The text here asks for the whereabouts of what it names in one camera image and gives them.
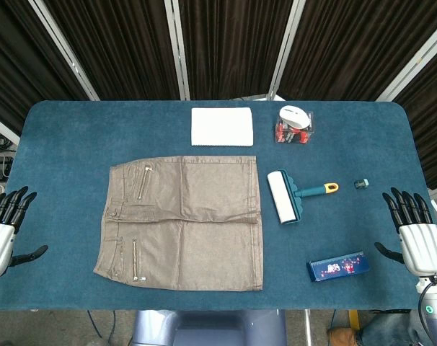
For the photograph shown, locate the dark pleated curtain panel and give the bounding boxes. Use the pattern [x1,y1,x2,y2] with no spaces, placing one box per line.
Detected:
[41,0,180,101]
[279,0,437,102]
[391,39,437,190]
[177,0,295,101]
[0,0,93,134]

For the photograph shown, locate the clear box with red items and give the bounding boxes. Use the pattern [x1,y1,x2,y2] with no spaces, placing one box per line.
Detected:
[274,110,315,145]

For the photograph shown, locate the blue jeans leg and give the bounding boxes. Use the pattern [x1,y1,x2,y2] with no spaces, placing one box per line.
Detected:
[358,313,427,346]

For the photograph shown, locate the teal handled lint roller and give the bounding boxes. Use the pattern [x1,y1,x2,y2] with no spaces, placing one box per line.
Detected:
[267,168,340,225]

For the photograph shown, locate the white computer mouse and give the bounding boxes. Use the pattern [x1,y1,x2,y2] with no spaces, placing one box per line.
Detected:
[278,105,312,129]

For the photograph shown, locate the taupe shiny mini skirt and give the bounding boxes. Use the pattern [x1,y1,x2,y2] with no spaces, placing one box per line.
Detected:
[92,155,265,291]

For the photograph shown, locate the dark blue printed box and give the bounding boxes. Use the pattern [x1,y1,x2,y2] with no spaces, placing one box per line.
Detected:
[306,248,371,283]

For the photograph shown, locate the lavender robot torso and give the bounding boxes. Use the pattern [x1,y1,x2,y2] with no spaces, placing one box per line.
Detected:
[131,309,288,346]

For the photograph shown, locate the white table leg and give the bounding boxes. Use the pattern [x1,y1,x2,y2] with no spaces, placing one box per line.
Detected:
[303,309,312,346]

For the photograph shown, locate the white folded towel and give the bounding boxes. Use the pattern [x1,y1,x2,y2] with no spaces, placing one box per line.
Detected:
[190,107,256,147]

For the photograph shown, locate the blue table cloth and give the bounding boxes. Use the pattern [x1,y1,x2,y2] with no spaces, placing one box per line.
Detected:
[0,99,434,311]

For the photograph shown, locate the brown shoe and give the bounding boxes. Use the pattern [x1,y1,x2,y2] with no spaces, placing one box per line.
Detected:
[328,326,360,346]

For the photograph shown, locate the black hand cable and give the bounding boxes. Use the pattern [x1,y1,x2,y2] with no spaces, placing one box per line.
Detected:
[418,276,437,311]

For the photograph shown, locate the blue floor cable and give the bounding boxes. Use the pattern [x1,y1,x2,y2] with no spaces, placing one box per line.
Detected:
[87,310,101,340]

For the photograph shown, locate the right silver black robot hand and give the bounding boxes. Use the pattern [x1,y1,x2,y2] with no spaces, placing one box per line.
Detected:
[374,187,437,279]

